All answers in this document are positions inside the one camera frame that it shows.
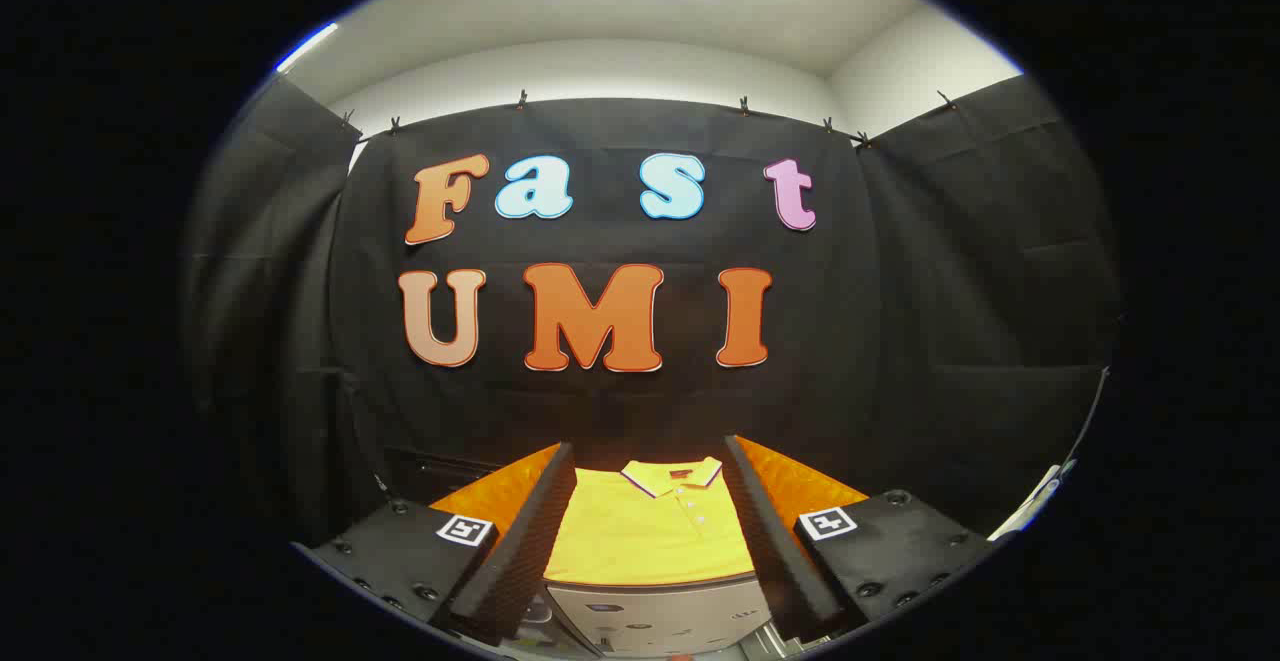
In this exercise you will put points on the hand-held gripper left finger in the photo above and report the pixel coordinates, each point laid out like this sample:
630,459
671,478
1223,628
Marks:
535,531

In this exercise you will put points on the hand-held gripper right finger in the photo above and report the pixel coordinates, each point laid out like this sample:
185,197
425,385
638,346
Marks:
770,531

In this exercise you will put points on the yellow polo shirt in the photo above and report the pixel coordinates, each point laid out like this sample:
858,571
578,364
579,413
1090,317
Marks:
640,531

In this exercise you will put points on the black backdrop cloth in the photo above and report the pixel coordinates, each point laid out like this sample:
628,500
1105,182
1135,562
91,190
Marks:
600,411

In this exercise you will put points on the row of black cloth clips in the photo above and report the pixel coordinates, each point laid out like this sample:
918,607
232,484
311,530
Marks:
521,100

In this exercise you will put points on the ceiling strip light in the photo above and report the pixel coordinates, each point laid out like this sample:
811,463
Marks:
308,45

